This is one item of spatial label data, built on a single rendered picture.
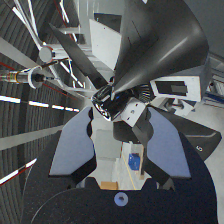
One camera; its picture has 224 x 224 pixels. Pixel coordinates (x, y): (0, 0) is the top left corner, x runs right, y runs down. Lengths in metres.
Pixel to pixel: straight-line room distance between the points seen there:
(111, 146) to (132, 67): 7.50
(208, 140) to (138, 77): 0.24
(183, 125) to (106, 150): 7.48
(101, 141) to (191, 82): 7.39
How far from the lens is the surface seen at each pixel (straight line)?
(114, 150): 7.73
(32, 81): 0.39
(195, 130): 0.32
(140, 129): 0.35
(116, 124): 0.50
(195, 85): 0.29
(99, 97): 0.34
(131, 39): 0.19
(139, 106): 0.36
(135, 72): 0.17
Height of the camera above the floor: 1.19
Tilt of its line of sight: 2 degrees down
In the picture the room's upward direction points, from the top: 83 degrees counter-clockwise
